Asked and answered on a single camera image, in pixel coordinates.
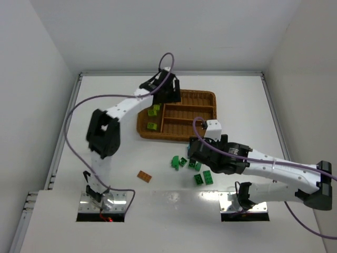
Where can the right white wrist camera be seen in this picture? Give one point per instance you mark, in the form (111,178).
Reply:
(213,130)

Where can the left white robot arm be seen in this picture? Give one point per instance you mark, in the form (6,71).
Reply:
(104,131)

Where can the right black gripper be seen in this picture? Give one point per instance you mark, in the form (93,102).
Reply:
(196,154)

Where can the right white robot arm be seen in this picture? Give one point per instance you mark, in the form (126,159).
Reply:
(306,184)

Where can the green long lego brick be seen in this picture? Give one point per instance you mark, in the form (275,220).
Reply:
(208,177)

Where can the light green small lego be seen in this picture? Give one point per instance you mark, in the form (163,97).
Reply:
(198,167)

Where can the brown wicker divided basket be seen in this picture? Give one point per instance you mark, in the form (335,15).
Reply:
(174,120)

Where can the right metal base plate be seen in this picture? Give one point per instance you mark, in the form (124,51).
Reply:
(229,204)

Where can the lime lego with hole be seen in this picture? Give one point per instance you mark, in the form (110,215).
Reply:
(152,126)

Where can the green small square lego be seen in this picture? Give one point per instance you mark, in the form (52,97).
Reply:
(182,162)

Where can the metal base plate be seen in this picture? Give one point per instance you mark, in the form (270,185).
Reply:
(229,204)
(111,202)

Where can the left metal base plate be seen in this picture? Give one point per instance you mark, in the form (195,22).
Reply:
(111,202)

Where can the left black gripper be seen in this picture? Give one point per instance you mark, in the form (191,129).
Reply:
(168,94)

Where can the dark green rounded lego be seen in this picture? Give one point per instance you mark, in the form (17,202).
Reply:
(175,162)

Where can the dark green square lego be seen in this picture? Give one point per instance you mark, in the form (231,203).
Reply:
(198,179)

